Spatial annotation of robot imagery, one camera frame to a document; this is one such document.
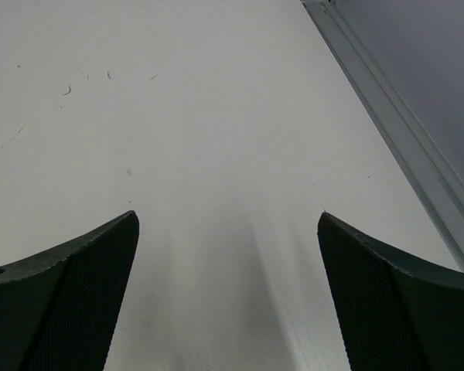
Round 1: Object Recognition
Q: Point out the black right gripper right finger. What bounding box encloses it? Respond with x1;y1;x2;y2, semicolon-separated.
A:
318;213;464;370

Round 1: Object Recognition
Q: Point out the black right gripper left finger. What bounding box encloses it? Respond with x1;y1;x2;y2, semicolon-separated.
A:
0;210;139;370

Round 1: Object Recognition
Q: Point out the aluminium right side rail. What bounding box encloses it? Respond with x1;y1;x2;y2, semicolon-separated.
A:
302;1;464;270

